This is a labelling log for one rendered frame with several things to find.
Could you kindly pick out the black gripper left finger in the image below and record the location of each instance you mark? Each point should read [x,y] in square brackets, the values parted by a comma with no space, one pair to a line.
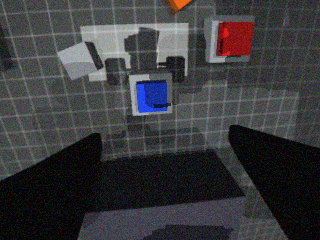
[48,200]

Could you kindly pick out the red button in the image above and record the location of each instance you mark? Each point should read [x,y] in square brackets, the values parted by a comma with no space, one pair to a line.
[227,38]

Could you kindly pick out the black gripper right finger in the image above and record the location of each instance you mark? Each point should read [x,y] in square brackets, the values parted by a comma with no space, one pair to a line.
[286,173]

